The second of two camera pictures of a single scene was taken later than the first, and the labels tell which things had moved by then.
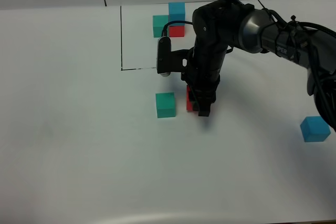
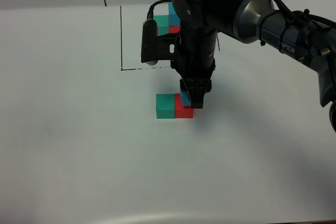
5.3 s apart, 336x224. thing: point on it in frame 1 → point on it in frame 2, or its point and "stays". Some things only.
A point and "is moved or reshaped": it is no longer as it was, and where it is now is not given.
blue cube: (314, 129) → (185, 98)
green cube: (165, 105) stays
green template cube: (159, 22) stays
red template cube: (177, 31) stays
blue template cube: (176, 12) stays
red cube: (189, 102) is moved or reshaped
